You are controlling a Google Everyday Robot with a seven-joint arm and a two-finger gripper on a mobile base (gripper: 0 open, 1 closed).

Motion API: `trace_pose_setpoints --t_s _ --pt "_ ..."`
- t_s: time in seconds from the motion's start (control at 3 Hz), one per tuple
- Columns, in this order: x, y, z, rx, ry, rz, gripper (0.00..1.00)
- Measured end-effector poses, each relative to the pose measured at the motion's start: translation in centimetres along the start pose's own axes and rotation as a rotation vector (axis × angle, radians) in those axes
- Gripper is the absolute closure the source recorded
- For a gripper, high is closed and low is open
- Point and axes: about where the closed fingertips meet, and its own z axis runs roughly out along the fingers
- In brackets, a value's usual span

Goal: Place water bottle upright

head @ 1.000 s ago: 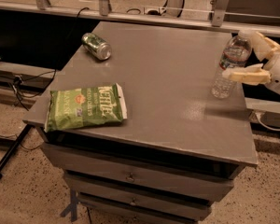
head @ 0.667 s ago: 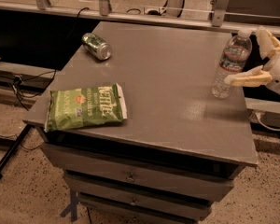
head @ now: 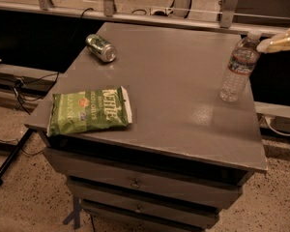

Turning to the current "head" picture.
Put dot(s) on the clear plastic water bottle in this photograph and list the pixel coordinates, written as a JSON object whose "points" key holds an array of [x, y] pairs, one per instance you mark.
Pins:
{"points": [[240, 66]]}

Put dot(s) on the white power strip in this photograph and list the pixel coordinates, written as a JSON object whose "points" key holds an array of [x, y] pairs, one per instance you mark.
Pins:
{"points": [[158, 11]]}

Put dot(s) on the grey drawer cabinet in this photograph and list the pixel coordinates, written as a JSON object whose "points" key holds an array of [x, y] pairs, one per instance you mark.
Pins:
{"points": [[186, 154]]}

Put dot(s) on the green soda can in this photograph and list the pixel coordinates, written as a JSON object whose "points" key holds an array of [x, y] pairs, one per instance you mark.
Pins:
{"points": [[101, 48]]}

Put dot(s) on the green Kettle chips bag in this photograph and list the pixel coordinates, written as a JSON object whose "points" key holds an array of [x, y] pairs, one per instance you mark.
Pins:
{"points": [[89, 111]]}

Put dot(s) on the black metal stand leg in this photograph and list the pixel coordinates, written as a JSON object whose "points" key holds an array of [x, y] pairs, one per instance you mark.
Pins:
{"points": [[12, 148]]}

